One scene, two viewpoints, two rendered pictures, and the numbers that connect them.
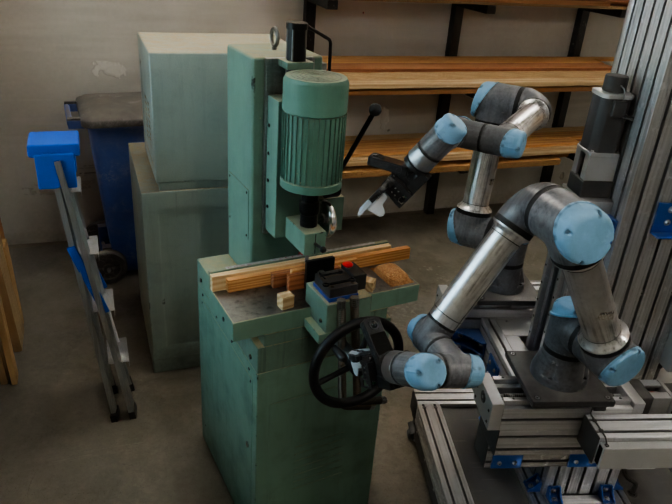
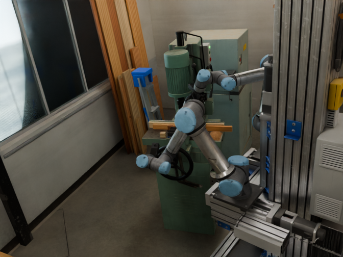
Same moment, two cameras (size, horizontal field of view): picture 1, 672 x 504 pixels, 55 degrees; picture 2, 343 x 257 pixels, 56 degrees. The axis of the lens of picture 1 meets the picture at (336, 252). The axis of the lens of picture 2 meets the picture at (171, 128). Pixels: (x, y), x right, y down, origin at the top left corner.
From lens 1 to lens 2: 1.56 m
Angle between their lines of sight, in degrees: 43
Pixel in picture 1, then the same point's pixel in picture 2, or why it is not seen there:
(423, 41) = not seen: outside the picture
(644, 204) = (279, 119)
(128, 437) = not seen: hidden behind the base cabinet
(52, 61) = not seen: hidden behind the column
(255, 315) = (150, 137)
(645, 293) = (293, 166)
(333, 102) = (174, 62)
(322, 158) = (174, 83)
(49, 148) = (137, 73)
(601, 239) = (188, 123)
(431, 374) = (140, 161)
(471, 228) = (258, 123)
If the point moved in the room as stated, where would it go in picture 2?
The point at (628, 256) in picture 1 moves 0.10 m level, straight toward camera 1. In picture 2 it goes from (278, 145) to (262, 149)
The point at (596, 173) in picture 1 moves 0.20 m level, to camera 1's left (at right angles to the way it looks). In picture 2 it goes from (267, 101) to (237, 95)
